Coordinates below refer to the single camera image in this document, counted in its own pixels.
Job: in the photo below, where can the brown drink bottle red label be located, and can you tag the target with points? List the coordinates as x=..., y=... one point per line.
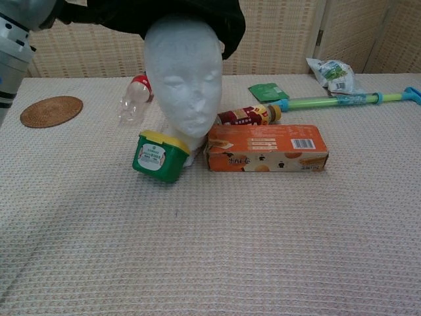
x=246, y=116

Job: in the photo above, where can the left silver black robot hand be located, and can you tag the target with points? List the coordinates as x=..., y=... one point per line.
x=36, y=13

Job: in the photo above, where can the round woven brown coaster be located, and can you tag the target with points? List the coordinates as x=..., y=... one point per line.
x=51, y=111

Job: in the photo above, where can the white foam mannequin head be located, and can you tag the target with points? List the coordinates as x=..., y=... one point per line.
x=184, y=89

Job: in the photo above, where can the woven folding screen panel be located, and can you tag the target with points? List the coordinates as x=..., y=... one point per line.
x=399, y=42
x=89, y=52
x=276, y=39
x=352, y=29

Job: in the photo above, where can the green blue water pump toy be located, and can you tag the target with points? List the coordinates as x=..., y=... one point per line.
x=312, y=102

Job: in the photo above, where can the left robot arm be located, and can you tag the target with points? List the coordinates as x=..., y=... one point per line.
x=11, y=66

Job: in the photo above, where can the green sachet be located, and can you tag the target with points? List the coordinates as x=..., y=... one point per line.
x=268, y=91

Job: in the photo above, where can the white woven tablecloth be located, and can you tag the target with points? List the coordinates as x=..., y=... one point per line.
x=210, y=237

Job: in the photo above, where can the green tub yellow lid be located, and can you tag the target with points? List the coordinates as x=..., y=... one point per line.
x=158, y=158

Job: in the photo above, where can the black baseball cap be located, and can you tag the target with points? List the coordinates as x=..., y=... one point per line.
x=184, y=16

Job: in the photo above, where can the orange cracker box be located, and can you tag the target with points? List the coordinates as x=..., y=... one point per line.
x=266, y=148

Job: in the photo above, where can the white green snack bag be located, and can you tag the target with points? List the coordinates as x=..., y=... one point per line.
x=332, y=74

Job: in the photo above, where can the clear bottle red label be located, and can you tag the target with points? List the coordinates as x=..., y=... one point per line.
x=138, y=95

